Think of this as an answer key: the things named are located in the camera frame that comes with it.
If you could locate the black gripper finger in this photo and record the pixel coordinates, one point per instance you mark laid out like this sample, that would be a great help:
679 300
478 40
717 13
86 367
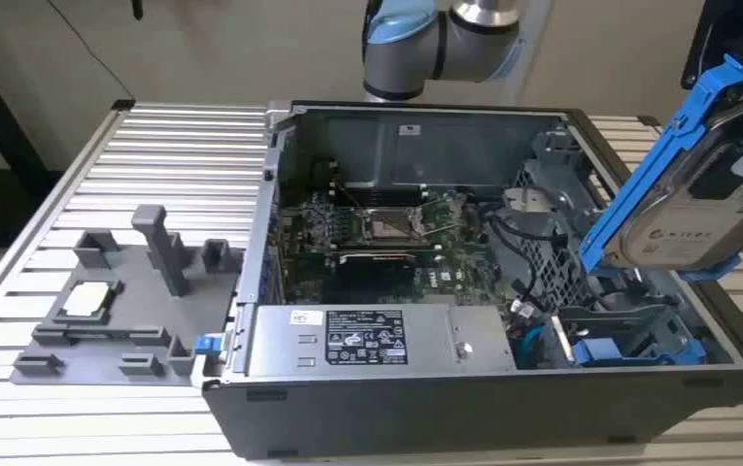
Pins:
720 177

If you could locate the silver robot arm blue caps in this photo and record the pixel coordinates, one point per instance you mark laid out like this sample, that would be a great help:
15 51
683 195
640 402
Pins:
404 58

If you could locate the grey perforated drive cage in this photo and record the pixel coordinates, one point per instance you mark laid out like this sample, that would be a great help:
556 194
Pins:
538 262

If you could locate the green motherboard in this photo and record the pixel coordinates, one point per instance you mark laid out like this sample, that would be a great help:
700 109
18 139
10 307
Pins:
468 262

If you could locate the white sticker label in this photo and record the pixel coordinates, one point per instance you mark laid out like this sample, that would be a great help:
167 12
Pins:
409 130

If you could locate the CPU socket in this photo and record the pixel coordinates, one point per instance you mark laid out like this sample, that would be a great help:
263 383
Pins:
386 228

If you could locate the thin metal locking lever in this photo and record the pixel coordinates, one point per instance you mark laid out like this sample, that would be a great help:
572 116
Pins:
345 194

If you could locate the black graphics card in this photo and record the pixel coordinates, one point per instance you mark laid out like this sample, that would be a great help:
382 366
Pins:
370 281

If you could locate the open black PC case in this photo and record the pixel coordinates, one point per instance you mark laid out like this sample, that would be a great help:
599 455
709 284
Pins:
409 417

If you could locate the silver power supply unit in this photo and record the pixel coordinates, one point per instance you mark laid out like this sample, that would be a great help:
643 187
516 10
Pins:
279 349

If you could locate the blue case latch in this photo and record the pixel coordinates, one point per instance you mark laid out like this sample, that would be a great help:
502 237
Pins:
205 344

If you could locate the grey parts rack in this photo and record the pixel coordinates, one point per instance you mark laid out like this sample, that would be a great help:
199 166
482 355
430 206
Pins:
131 301

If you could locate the silver CPU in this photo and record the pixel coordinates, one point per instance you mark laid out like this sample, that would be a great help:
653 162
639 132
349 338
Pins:
88 297

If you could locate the silver metal bracket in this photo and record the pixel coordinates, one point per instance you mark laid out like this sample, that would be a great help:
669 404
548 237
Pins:
526 199

